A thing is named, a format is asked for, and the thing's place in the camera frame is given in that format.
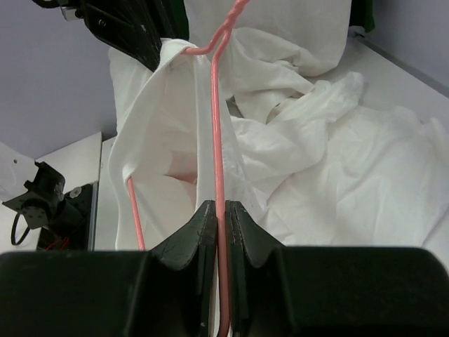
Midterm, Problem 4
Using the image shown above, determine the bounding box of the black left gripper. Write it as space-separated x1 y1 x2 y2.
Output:
34 0 189 71

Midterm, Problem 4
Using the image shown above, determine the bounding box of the white t-shirt red logo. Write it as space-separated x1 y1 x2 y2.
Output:
108 28 448 250

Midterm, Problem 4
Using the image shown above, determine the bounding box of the pink wire hanger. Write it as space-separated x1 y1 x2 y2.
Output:
126 1 247 336

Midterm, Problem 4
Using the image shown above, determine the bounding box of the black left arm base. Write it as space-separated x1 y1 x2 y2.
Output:
2 162 98 251

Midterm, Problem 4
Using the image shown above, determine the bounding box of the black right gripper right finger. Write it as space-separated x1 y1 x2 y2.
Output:
226 201 448 336

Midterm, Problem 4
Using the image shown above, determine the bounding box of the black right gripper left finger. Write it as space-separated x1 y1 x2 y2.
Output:
1 201 217 336

